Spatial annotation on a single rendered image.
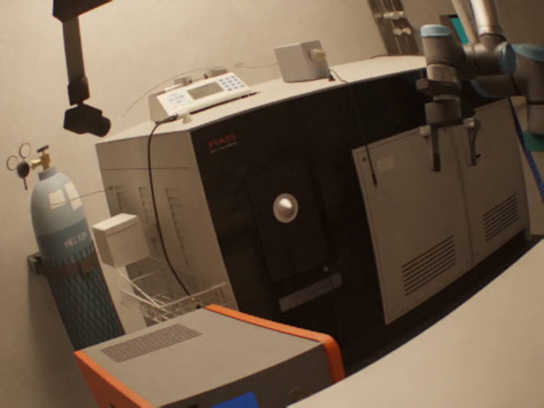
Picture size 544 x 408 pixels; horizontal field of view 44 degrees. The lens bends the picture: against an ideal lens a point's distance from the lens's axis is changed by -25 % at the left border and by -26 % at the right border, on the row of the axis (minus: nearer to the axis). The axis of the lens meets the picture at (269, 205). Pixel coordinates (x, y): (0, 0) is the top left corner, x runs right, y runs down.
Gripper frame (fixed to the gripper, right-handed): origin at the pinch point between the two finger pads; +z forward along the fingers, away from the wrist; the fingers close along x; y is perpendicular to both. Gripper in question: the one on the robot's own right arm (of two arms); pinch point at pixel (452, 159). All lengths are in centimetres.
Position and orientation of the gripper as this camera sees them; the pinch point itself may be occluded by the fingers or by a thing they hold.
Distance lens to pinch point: 173.6
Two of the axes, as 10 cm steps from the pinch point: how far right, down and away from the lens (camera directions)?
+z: -0.2, 9.9, -1.3
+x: -5.6, 0.9, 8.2
